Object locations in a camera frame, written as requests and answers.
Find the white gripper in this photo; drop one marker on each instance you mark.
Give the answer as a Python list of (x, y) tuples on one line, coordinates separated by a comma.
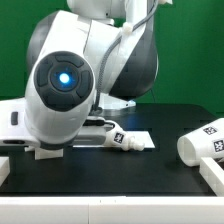
[(14, 132)]

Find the white lamp base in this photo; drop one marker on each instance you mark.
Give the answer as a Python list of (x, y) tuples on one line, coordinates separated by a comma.
[(41, 154)]

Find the white lamp bulb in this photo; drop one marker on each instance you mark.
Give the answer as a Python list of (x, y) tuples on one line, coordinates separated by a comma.
[(117, 137)]

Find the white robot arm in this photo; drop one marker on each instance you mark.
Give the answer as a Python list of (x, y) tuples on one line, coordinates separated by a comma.
[(81, 60)]

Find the white lamp shade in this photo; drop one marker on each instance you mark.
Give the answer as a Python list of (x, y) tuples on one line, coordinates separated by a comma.
[(206, 141)]

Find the white tag sheet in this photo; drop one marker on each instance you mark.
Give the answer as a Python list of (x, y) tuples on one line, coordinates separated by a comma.
[(144, 137)]

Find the white left corner bracket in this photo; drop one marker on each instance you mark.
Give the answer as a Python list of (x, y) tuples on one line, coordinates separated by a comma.
[(4, 169)]

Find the white corner bracket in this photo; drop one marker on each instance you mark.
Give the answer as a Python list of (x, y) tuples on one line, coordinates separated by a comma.
[(4, 169), (213, 174)]

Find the white front rail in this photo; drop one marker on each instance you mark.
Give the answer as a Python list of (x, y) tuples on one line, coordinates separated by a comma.
[(111, 210)]

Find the white right corner bracket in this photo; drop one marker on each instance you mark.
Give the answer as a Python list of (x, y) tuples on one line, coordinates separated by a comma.
[(213, 174)]

